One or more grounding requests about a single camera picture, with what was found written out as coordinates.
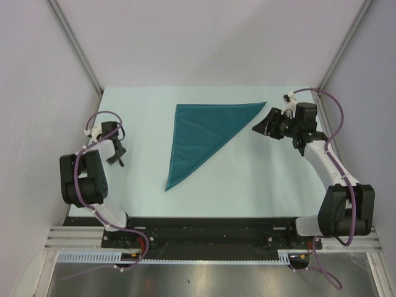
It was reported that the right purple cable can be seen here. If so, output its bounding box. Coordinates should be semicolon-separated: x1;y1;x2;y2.
287;88;359;290

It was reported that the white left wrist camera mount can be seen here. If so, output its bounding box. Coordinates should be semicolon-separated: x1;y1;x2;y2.
84;125;102;140

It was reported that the aluminium corner post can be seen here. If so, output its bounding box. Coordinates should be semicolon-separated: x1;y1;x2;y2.
45;0;104;98
318;0;376;90

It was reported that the aluminium frame rail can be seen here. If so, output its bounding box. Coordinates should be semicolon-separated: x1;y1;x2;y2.
45;226;382;253

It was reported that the teal satin napkin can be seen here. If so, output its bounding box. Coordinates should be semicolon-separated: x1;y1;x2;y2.
165;102;266;191

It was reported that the left aluminium corner post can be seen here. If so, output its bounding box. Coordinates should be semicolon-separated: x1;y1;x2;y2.
45;0;104;98

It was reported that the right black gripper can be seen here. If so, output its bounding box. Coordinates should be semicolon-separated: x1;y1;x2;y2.
252;107;300;140

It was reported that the white slotted cable duct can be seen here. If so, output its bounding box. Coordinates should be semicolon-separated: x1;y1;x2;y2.
56;251;290;265

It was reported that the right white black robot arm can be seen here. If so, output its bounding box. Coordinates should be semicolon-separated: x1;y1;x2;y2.
252;103;375;248

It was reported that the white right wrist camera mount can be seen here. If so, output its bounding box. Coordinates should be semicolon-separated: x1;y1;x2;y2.
282;92;297;119

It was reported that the right aluminium corner post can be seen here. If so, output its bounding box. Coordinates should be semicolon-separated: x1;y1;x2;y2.
318;0;376;90

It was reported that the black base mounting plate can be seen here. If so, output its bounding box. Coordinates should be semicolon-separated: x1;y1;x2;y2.
63;216;361;260

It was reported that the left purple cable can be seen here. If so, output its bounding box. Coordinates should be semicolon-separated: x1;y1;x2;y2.
60;110;150;281

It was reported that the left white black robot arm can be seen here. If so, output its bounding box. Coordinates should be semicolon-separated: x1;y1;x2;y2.
59;121;137;248

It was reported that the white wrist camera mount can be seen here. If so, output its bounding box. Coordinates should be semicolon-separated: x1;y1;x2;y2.
84;125;102;140
282;92;297;119

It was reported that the purple cable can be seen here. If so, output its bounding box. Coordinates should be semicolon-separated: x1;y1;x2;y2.
287;88;359;290
60;110;150;281

